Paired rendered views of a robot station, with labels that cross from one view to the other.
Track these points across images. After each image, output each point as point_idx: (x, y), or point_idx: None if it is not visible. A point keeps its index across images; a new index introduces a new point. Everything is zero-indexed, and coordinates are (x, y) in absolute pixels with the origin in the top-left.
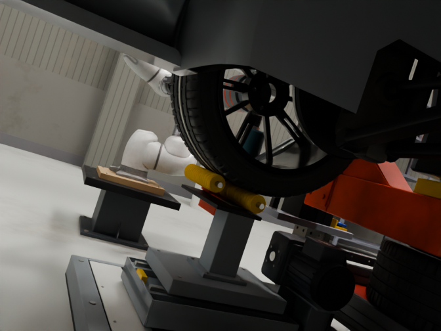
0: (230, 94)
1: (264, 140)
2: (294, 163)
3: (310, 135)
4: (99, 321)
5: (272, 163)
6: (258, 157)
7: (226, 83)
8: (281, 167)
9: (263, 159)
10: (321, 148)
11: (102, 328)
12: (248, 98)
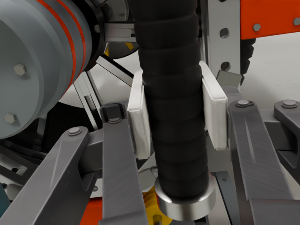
0: (85, 58)
1: (48, 116)
2: (52, 111)
3: (138, 47)
4: (239, 222)
5: (62, 129)
6: (14, 172)
7: (67, 34)
8: (84, 112)
9: (46, 147)
10: (127, 55)
11: (235, 214)
12: (108, 45)
